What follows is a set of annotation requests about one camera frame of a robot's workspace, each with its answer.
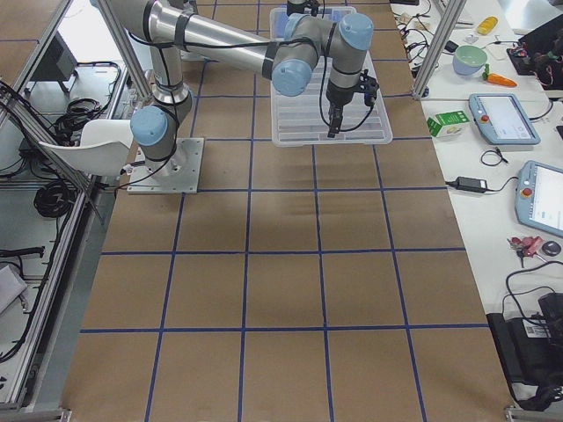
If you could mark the teach pendant tablet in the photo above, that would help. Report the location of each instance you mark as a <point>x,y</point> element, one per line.
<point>501,120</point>
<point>538,197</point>

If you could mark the black device on table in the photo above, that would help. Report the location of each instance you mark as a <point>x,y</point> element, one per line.
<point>530,351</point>

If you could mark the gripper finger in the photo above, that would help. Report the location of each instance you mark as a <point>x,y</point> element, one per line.
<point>335,121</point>

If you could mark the toy corn cob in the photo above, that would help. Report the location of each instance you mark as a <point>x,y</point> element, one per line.
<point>487,25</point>

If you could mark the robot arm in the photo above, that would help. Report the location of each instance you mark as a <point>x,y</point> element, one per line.
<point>302,7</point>
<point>288,63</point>

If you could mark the black power brick with cable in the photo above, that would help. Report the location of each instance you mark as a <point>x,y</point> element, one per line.
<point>475,185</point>

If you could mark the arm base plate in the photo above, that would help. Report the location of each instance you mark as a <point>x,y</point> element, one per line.
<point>180,175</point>

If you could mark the red keychain keys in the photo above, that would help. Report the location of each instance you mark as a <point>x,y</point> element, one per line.
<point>526,247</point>

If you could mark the green blue bowl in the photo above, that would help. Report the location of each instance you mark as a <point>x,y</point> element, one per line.
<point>468,59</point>

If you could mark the wrist camera black housing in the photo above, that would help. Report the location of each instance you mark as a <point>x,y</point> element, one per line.
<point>368,86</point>

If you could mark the white chair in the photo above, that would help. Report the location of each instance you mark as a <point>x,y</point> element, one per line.
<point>103,150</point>

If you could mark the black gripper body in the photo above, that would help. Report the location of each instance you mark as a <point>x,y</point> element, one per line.
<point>339,94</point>

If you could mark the aluminium frame post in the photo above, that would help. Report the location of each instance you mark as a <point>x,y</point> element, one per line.
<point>442,35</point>

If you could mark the green white carton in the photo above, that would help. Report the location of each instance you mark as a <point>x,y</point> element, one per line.
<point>447,124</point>

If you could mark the black computer mouse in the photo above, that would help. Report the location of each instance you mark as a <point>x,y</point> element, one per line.
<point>551,248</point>

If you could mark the toy carrot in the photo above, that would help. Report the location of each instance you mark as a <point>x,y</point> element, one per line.
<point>497,79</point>

